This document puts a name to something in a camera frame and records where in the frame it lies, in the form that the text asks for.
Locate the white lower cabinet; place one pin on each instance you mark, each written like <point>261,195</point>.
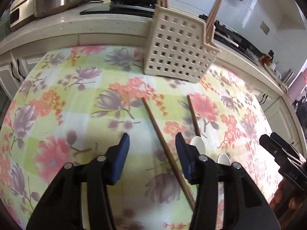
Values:
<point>12,74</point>
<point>271,107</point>

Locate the beige wall switch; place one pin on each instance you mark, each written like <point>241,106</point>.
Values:
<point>265,27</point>

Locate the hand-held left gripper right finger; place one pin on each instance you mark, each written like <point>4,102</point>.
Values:
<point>183,155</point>

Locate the white rice cooker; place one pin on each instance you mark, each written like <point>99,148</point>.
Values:
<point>21,9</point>

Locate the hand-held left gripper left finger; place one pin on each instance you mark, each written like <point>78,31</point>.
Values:
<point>121,160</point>

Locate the amber oil bottle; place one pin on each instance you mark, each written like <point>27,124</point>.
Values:
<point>266,58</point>

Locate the beige perforated utensil basket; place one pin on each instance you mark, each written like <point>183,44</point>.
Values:
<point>177,48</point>

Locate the black burner grate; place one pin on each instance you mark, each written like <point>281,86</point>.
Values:
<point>132,0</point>

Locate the pink thermos bottle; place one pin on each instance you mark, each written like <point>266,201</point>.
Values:
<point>298,88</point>

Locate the black glass gas cooktop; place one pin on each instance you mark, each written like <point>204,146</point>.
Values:
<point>120,10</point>

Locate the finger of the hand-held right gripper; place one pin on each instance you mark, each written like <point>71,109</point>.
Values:
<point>275,151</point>
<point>281,140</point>

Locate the person's right hand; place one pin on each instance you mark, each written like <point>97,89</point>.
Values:
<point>275,197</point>

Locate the floral tablecloth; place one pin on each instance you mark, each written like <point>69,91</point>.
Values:
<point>72,95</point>

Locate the white ceramic spoon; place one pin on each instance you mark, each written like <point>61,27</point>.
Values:
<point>198,145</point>
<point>223,159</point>

